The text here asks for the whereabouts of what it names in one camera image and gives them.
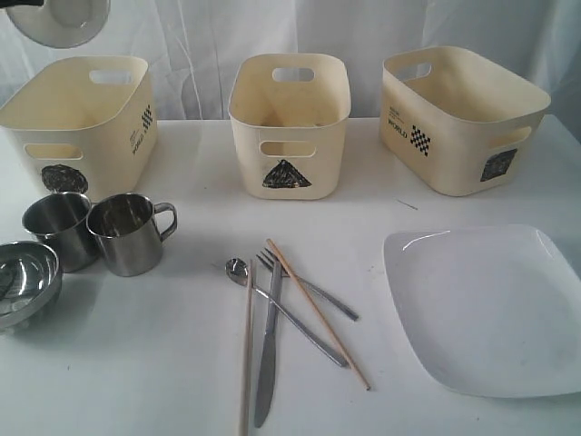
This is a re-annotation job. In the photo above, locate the wooden chopstick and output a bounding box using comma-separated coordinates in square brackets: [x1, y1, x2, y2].
[266, 238, 371, 391]
[238, 261, 253, 436]

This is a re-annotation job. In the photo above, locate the steel spoon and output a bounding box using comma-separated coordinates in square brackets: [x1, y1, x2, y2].
[225, 258, 349, 368]

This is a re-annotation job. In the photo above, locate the steel table knife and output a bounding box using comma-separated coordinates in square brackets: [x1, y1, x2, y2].
[253, 262, 283, 429]

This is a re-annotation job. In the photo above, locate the steel mug with handle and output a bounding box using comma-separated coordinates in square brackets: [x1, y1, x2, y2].
[86, 193, 178, 277]

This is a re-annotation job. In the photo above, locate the stainless steel bowl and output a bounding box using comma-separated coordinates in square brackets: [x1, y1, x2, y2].
[1, 241, 63, 333]

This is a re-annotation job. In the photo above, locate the steel fork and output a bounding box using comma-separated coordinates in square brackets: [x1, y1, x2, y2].
[256, 248, 359, 322]

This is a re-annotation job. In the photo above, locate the cream bin with triangle mark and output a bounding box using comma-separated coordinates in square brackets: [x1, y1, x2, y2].
[229, 54, 350, 200]

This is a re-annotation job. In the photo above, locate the cream bin with square mark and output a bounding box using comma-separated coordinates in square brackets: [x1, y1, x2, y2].
[379, 46, 551, 196]

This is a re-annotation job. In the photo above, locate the white backdrop curtain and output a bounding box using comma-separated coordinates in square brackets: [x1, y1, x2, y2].
[0, 0, 581, 123]

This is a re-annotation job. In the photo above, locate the white square plate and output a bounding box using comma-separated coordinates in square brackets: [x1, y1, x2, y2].
[383, 224, 580, 399]

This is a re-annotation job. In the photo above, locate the cream bin with circle mark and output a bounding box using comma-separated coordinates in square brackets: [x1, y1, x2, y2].
[1, 55, 157, 202]

